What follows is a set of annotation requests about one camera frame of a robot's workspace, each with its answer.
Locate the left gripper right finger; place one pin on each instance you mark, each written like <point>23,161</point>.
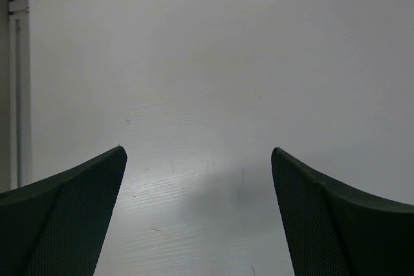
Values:
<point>332,228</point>

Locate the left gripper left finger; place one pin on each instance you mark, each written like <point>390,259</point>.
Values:
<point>57,226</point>

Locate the aluminium table edge rail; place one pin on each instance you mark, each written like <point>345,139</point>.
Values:
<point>20,105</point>

